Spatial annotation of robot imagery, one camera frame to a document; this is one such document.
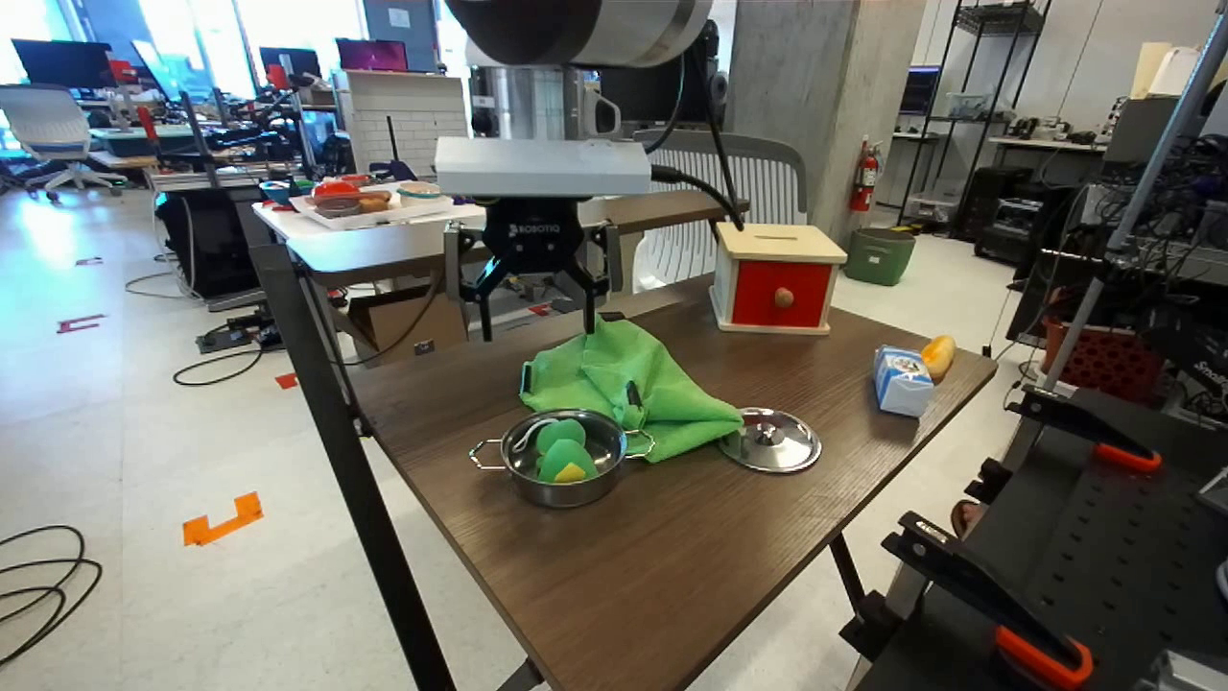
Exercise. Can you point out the red crate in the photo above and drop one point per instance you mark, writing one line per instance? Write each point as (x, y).
(1105, 362)

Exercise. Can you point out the monitor with purple screen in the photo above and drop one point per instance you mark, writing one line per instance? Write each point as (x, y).
(368, 55)

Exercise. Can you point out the red bowl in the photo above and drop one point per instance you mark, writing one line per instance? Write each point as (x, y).
(345, 195)

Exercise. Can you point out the black metal shelf rack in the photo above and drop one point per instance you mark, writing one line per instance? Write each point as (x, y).
(1004, 15)

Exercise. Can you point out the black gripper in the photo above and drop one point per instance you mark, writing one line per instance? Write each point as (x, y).
(536, 234)

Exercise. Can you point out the dark desk monitor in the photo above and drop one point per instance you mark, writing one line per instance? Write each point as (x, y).
(61, 61)
(289, 67)

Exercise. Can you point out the green bin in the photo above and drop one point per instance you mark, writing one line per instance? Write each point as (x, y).
(880, 255)

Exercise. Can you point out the black metal table frame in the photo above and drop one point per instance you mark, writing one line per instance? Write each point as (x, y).
(331, 410)

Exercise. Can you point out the steel pot lid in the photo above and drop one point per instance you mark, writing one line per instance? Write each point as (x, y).
(783, 445)

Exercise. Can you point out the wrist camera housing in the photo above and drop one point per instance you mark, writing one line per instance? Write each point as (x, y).
(539, 165)

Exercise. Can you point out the white work table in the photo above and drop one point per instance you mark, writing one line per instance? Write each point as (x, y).
(414, 215)

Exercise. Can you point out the small steel pot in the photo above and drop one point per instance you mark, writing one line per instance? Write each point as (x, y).
(582, 491)

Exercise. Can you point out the white pegboard panel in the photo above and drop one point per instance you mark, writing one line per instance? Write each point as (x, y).
(408, 122)

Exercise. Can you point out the red fire extinguisher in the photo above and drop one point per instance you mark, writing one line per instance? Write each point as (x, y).
(865, 179)

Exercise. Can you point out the white mesh office chair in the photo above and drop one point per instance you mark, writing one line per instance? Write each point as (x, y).
(761, 179)

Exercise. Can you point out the large black monitor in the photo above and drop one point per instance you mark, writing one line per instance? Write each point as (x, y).
(633, 101)

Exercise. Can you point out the white swivel chair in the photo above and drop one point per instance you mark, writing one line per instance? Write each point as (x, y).
(44, 122)

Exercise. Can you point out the black equipment case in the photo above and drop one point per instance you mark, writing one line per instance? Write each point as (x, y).
(1011, 215)

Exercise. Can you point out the black cabinet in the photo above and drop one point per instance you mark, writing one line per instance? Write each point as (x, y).
(212, 250)

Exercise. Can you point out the wooden box with red drawer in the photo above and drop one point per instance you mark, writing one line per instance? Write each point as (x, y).
(780, 293)

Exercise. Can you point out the green towel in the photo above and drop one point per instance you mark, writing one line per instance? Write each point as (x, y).
(640, 385)

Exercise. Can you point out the blue and white milk carton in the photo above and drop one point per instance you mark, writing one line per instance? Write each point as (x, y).
(903, 385)

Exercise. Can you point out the black perforated workbench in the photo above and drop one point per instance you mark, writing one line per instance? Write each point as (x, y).
(1113, 561)

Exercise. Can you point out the yellow bread loaf toy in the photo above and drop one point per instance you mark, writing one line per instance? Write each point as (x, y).
(940, 354)

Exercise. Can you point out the brown raised shelf board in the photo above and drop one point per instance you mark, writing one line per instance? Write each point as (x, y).
(368, 243)

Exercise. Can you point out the green and yellow toy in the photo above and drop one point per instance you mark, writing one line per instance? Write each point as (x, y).
(563, 454)

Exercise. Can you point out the brown cardboard box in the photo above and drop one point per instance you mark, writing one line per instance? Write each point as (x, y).
(408, 321)

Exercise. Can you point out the aluminium pole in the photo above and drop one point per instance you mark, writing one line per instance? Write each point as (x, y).
(1156, 165)

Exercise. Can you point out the black power strip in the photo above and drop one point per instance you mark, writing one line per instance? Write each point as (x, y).
(237, 330)

